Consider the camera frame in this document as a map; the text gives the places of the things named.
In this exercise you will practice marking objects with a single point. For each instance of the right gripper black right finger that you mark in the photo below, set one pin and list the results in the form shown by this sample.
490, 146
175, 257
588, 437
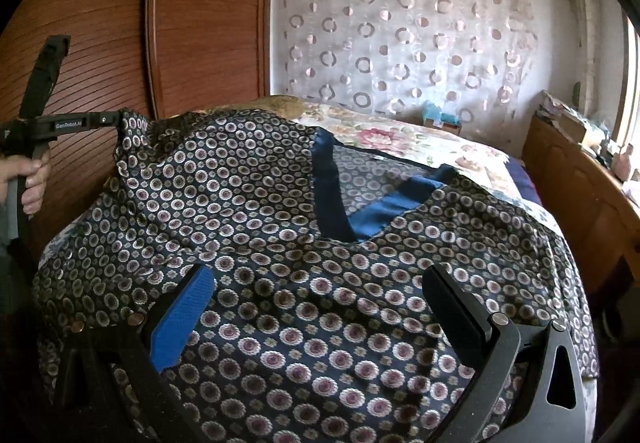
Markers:
484, 342

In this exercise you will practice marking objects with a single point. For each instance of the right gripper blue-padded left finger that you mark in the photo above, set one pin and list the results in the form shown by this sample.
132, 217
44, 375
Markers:
174, 316

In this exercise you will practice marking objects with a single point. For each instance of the person's left hand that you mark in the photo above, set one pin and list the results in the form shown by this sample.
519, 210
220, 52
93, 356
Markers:
35, 171

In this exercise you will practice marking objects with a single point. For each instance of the brown wooden wardrobe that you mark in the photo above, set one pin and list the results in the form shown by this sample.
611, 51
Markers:
158, 57

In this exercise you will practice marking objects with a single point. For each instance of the floral bed quilt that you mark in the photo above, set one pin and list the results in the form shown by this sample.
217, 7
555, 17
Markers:
499, 173

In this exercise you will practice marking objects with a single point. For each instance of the clutter on headboard shelf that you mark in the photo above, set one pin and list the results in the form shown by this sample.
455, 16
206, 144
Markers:
594, 140

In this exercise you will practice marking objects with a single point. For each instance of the teal item behind bed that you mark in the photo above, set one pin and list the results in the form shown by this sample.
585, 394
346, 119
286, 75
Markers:
434, 117

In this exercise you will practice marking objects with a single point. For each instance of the olive brown pillow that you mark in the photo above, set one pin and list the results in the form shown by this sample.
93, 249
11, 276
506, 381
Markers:
288, 107

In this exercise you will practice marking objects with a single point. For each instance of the sheer circle-patterned curtain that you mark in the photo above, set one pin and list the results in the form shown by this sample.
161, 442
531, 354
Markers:
388, 57

